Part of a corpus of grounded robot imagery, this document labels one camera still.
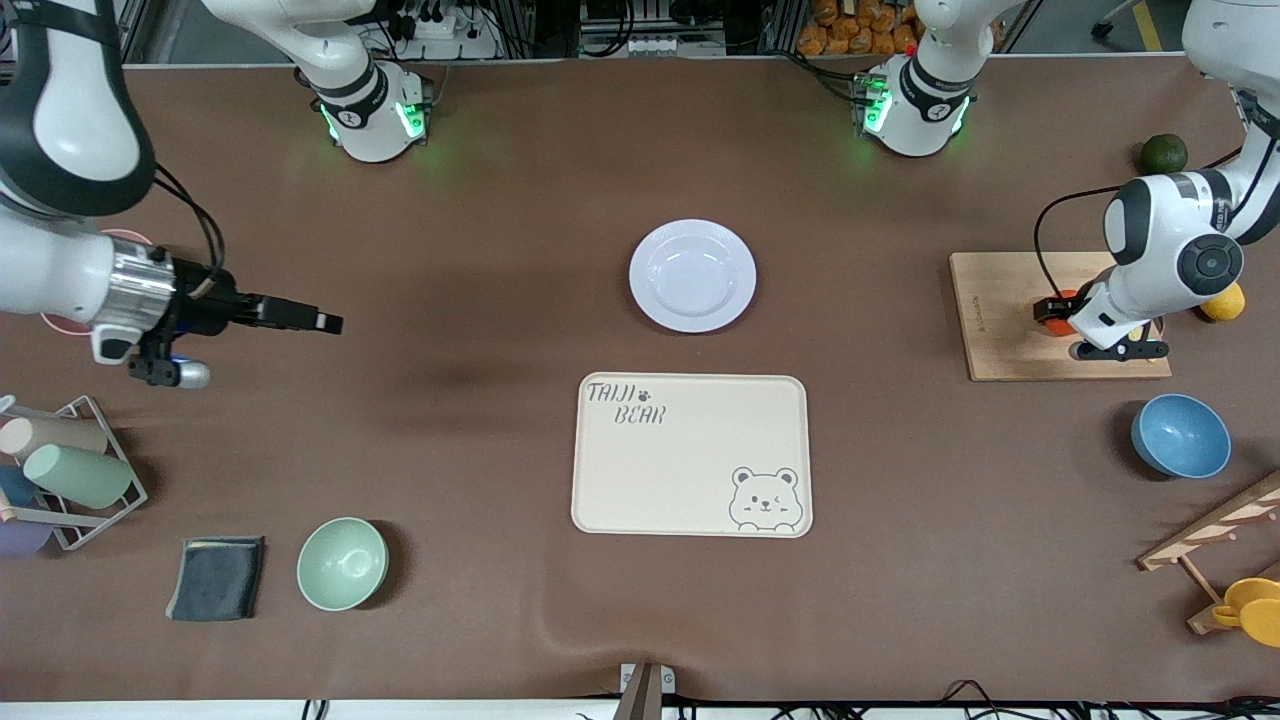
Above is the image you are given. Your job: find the white round plate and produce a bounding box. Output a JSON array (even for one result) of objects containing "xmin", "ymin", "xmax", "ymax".
[{"xmin": 629, "ymin": 219, "xmax": 758, "ymax": 334}]

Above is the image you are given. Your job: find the wooden cutting board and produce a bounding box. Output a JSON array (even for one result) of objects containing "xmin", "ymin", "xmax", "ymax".
[{"xmin": 948, "ymin": 251, "xmax": 1173, "ymax": 382}]

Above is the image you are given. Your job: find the pink bowl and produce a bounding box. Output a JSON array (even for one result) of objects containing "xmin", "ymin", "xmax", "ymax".
[{"xmin": 40, "ymin": 228, "xmax": 151, "ymax": 337}]

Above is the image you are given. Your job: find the blue bowl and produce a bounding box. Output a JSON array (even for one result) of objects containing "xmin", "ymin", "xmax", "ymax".
[{"xmin": 1131, "ymin": 393, "xmax": 1233, "ymax": 480}]

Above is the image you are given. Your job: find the dark green avocado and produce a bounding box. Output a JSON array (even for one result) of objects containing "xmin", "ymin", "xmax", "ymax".
[{"xmin": 1140, "ymin": 133, "xmax": 1190, "ymax": 177}]

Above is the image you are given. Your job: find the beige cup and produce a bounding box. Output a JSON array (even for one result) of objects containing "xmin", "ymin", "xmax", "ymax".
[{"xmin": 0, "ymin": 415, "xmax": 109, "ymax": 461}]

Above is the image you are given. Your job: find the light green cup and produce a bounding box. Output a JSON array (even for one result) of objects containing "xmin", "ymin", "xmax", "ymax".
[{"xmin": 22, "ymin": 443, "xmax": 135, "ymax": 510}]

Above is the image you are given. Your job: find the light green bowl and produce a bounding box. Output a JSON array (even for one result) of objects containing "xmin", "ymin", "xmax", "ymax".
[{"xmin": 296, "ymin": 516, "xmax": 390, "ymax": 612}]

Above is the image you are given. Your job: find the blue cup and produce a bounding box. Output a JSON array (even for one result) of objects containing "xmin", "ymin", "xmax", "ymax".
[{"xmin": 0, "ymin": 463, "xmax": 41, "ymax": 508}]

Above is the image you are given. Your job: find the wooden mug rack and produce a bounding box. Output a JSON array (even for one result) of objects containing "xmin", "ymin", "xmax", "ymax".
[{"xmin": 1137, "ymin": 470, "xmax": 1280, "ymax": 636}]

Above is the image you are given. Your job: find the dark grey folded cloth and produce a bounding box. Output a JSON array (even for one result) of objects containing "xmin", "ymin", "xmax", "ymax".
[{"xmin": 165, "ymin": 536, "xmax": 267, "ymax": 623}]

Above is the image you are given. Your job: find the purple cup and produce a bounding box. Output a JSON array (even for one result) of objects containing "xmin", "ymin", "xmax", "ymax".
[{"xmin": 0, "ymin": 515, "xmax": 53, "ymax": 558}]

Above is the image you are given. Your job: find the white power strip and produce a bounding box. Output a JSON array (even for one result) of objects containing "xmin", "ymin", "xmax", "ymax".
[{"xmin": 395, "ymin": 0, "xmax": 501, "ymax": 59}]

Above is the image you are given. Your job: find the brown table mat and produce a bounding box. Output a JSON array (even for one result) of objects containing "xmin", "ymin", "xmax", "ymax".
[{"xmin": 0, "ymin": 55, "xmax": 1280, "ymax": 703}]

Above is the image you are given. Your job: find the pile of orange snack packs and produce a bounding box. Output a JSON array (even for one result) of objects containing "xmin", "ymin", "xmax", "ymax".
[{"xmin": 797, "ymin": 0, "xmax": 926, "ymax": 57}]

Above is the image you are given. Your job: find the yellow mug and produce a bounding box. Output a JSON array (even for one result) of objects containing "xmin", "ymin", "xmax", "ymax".
[{"xmin": 1212, "ymin": 577, "xmax": 1280, "ymax": 649}]

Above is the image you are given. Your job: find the cream bear print tray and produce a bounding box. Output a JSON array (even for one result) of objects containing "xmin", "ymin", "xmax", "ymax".
[{"xmin": 571, "ymin": 373, "xmax": 814, "ymax": 539}]

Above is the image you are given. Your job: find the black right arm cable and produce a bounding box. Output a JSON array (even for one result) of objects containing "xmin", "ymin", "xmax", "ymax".
[{"xmin": 153, "ymin": 163, "xmax": 227, "ymax": 293}]

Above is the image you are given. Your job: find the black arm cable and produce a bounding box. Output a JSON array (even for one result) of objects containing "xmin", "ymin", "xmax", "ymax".
[
  {"xmin": 1034, "ymin": 148, "xmax": 1243, "ymax": 301},
  {"xmin": 153, "ymin": 163, "xmax": 227, "ymax": 293}
]

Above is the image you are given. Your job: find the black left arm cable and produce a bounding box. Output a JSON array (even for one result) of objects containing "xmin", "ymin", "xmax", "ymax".
[{"xmin": 1034, "ymin": 148, "xmax": 1243, "ymax": 301}]

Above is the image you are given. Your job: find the grey wire cup rack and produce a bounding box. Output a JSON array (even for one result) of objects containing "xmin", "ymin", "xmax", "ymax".
[{"xmin": 0, "ymin": 394, "xmax": 149, "ymax": 552}]

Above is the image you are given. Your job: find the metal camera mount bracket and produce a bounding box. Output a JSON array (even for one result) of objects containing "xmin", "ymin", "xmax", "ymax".
[{"xmin": 612, "ymin": 662, "xmax": 677, "ymax": 720}]

